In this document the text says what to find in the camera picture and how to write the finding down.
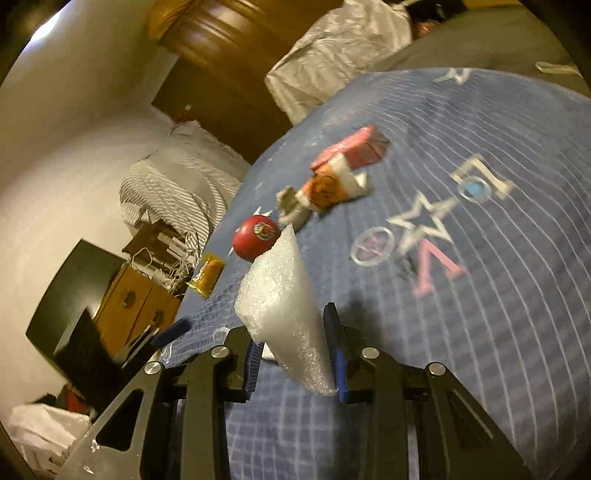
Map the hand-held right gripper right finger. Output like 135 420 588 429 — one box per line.
322 302 539 480

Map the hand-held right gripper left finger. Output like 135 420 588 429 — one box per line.
55 325 266 480

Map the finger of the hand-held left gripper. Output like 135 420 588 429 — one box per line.
121 318 193 370

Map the white foam sheet piece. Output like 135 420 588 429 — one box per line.
235 224 338 397

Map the white plastic bag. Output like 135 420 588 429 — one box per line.
7 402 93 472

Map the wooden dresser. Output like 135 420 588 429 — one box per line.
92 263 183 356

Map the yellow snack packet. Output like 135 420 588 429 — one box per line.
187 252 226 296

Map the black screen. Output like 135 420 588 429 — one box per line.
25 239 127 370

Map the red ball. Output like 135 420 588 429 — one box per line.
232 215 280 262

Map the grey striped blanket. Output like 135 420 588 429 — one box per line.
119 121 252 250

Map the orange paper wrapper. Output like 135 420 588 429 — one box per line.
295 154 372 214

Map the flat red carton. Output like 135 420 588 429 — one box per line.
310 124 391 174

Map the dark wooden wardrobe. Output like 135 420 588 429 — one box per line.
148 0 347 164

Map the white satin cloth cover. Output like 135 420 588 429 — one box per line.
264 0 414 125

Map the black clothing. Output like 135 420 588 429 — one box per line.
406 0 448 24

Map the white strap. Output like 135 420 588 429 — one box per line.
536 61 585 77

